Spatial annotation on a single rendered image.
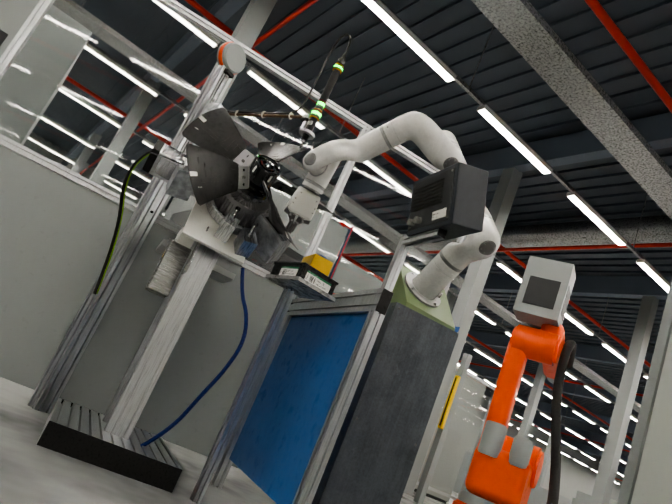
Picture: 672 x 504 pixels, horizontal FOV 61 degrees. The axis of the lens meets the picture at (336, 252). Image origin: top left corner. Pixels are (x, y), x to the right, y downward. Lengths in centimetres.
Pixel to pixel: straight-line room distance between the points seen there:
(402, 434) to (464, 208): 96
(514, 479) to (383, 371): 351
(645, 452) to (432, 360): 102
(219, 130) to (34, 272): 109
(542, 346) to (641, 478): 329
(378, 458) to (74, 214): 175
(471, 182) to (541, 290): 438
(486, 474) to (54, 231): 418
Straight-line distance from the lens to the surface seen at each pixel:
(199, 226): 228
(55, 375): 273
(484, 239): 222
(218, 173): 217
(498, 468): 563
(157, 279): 245
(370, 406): 220
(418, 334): 228
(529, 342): 599
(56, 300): 289
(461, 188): 171
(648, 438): 285
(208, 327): 293
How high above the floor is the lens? 39
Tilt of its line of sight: 16 degrees up
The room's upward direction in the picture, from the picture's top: 23 degrees clockwise
